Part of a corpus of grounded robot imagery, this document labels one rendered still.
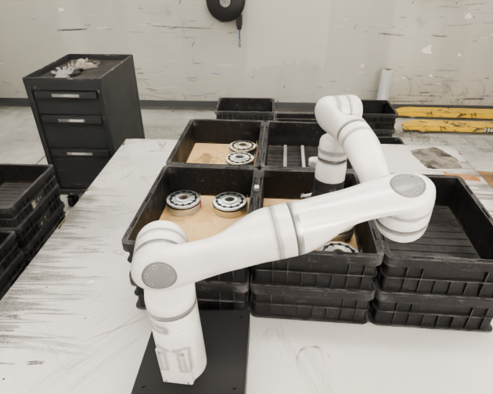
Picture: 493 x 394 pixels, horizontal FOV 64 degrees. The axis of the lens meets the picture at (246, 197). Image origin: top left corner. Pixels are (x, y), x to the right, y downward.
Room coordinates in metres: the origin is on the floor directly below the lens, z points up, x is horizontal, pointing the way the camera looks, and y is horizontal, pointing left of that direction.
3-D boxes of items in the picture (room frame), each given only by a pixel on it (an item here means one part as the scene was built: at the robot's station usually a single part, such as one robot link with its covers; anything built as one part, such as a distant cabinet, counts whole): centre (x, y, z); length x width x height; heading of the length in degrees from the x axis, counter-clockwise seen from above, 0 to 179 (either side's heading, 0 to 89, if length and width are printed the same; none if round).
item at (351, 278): (0.87, -0.17, 0.87); 0.40 x 0.30 x 0.11; 175
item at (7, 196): (1.57, 1.12, 0.37); 0.40 x 0.30 x 0.45; 177
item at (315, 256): (0.87, -0.17, 0.92); 0.40 x 0.30 x 0.02; 175
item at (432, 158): (1.61, -0.85, 0.71); 0.22 x 0.19 x 0.01; 177
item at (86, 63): (2.64, 1.05, 0.88); 0.29 x 0.22 x 0.03; 177
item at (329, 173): (0.89, -0.21, 1.05); 0.11 x 0.09 x 0.06; 0
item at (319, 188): (0.87, -0.21, 0.98); 0.08 x 0.08 x 0.09
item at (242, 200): (1.01, 0.05, 0.86); 0.10 x 0.10 x 0.01
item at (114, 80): (2.52, 1.01, 0.45); 0.60 x 0.45 x 0.90; 177
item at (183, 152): (1.30, 0.09, 0.87); 0.40 x 0.30 x 0.11; 175
